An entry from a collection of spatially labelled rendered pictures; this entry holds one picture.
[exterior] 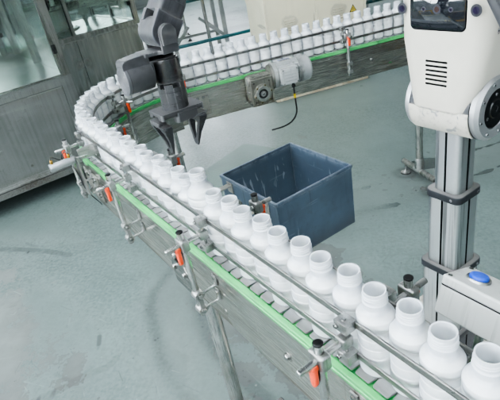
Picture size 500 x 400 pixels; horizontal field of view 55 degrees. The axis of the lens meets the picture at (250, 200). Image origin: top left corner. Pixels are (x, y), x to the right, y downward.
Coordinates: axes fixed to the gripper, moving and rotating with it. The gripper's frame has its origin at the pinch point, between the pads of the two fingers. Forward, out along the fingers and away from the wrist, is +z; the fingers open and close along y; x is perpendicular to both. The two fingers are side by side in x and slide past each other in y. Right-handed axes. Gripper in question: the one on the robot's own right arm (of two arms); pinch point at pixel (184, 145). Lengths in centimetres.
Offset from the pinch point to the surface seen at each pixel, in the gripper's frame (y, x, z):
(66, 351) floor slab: 37, -115, 128
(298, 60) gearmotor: -115, -99, 22
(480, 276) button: -18, 60, 14
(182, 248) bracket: 9.8, 8.1, 18.9
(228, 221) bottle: 0.3, 14.2, 14.0
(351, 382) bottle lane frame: 4, 53, 27
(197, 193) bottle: 0.8, 2.5, 11.0
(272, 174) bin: -48, -38, 40
